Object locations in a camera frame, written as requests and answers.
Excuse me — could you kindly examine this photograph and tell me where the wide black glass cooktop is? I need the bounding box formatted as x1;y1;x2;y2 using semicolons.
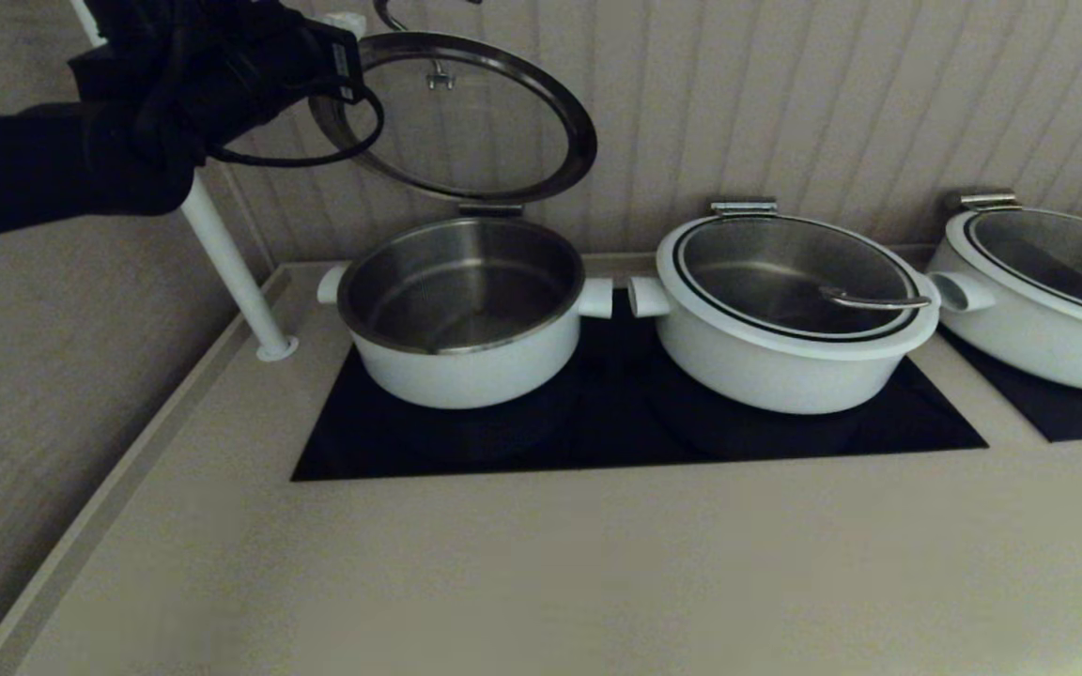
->
290;286;988;483

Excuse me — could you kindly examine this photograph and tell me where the white pot, steel inner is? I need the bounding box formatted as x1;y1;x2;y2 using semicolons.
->
926;239;1082;393
628;272;941;416
316;216;615;409

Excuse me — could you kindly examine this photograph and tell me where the white pole with base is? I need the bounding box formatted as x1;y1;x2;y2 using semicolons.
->
70;0;300;362

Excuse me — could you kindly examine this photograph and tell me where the glass lid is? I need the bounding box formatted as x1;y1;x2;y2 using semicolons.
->
311;0;598;205
947;207;1082;337
657;214;941;362

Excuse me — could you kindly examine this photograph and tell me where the black left camera cable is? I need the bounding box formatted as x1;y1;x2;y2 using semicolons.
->
208;84;385;168

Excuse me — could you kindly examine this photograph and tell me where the narrow black glass cooktop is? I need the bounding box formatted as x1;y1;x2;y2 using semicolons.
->
937;324;1082;442

